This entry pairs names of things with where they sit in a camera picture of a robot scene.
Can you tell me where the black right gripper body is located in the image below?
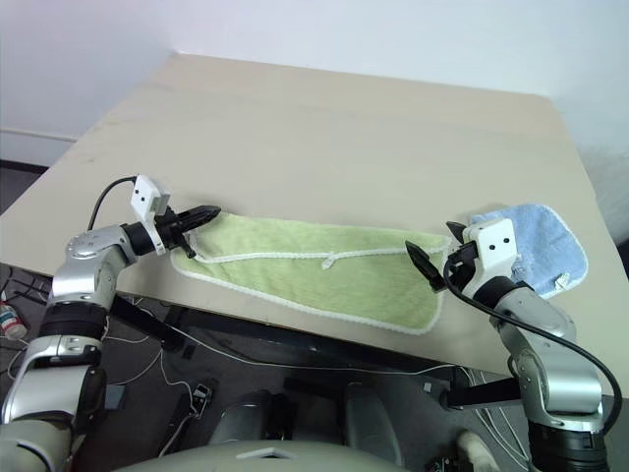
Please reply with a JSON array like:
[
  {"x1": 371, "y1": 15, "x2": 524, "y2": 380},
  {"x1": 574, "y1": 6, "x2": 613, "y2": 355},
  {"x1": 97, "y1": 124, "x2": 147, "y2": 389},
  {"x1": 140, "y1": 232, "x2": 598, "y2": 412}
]
[{"x1": 442, "y1": 239, "x2": 482, "y2": 282}]

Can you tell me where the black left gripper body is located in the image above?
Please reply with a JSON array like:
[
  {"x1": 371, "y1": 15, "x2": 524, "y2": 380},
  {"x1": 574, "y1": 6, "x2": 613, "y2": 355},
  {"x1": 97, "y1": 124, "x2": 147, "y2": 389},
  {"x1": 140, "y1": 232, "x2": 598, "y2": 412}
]
[{"x1": 154, "y1": 207, "x2": 191, "y2": 249}]

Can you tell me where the green towel with white trim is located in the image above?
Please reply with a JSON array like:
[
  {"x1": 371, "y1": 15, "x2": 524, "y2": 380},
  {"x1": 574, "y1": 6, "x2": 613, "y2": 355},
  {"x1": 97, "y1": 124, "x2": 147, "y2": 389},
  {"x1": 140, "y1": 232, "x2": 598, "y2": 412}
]
[{"x1": 169, "y1": 207, "x2": 452, "y2": 337}]

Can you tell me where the blue towel with white trim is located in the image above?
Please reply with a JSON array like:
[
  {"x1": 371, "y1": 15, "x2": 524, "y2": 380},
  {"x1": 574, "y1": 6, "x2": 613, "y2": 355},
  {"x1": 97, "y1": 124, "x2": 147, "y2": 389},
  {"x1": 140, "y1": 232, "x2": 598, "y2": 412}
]
[{"x1": 463, "y1": 202, "x2": 590, "y2": 301}]

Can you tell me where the dark grey rounded shape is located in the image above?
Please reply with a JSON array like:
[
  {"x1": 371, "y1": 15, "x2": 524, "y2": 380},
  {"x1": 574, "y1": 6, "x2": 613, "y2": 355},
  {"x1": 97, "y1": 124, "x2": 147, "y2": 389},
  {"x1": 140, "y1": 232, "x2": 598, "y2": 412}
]
[
  {"x1": 211, "y1": 388, "x2": 298, "y2": 446},
  {"x1": 342, "y1": 380, "x2": 406, "y2": 461}
]

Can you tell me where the white bottle with red label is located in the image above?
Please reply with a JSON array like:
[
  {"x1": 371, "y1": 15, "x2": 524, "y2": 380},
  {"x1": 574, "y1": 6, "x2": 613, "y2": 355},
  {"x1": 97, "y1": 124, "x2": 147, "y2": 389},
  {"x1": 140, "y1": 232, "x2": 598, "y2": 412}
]
[{"x1": 0, "y1": 301, "x2": 29, "y2": 340}]

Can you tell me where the beige curved tube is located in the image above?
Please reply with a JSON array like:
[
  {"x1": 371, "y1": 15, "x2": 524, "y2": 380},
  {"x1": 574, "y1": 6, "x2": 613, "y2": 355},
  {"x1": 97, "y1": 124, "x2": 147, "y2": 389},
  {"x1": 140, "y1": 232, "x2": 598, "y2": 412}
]
[{"x1": 456, "y1": 430, "x2": 498, "y2": 472}]

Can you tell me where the grey robot torso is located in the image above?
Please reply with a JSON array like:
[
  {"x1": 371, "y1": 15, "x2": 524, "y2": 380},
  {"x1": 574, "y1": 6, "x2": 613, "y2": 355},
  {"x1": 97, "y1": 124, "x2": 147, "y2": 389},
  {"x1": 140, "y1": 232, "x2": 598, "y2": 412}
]
[{"x1": 111, "y1": 431, "x2": 379, "y2": 472}]

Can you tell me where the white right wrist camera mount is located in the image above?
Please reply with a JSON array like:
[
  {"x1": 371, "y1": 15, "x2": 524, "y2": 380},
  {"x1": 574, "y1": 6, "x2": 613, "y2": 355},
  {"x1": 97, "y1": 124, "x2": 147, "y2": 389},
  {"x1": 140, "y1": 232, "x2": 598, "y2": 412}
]
[{"x1": 465, "y1": 217, "x2": 518, "y2": 286}]

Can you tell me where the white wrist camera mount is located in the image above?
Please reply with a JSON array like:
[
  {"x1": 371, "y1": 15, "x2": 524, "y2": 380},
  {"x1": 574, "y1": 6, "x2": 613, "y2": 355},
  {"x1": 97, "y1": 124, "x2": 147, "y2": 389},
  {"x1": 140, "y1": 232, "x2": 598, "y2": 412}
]
[
  {"x1": 465, "y1": 217, "x2": 518, "y2": 286},
  {"x1": 130, "y1": 173, "x2": 172, "y2": 255}
]

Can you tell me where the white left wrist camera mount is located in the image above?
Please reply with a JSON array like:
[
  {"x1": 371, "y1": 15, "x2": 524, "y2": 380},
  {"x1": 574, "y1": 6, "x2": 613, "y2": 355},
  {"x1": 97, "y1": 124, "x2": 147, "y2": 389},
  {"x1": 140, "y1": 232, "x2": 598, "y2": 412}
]
[{"x1": 130, "y1": 173, "x2": 172, "y2": 255}]

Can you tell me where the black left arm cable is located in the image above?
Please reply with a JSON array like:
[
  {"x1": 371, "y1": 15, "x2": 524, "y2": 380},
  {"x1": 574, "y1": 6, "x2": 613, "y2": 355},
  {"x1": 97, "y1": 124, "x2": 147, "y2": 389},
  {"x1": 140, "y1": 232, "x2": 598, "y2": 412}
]
[{"x1": 86, "y1": 176, "x2": 140, "y2": 231}]

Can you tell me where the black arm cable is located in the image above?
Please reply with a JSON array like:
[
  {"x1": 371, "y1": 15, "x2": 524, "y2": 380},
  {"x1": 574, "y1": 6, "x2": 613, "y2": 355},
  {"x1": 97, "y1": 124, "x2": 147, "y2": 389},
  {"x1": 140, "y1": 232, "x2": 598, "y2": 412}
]
[
  {"x1": 442, "y1": 259, "x2": 621, "y2": 434},
  {"x1": 86, "y1": 176, "x2": 140, "y2": 231}
]

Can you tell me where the thin white floor cable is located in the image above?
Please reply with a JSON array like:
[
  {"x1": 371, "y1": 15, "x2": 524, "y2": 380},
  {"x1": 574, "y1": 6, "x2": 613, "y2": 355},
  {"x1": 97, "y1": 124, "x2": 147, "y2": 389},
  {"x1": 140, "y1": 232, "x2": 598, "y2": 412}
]
[{"x1": 100, "y1": 322, "x2": 446, "y2": 394}]

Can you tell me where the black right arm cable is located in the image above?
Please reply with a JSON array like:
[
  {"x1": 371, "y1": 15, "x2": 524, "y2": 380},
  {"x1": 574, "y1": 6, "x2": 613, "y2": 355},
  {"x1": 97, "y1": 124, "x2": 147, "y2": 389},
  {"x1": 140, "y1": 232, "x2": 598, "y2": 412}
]
[{"x1": 442, "y1": 259, "x2": 621, "y2": 434}]

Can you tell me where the black metal table frame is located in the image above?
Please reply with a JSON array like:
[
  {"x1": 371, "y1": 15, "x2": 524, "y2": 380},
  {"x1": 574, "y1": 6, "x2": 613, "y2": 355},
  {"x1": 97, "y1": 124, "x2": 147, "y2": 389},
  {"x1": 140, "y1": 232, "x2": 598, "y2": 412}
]
[{"x1": 108, "y1": 293, "x2": 523, "y2": 410}]

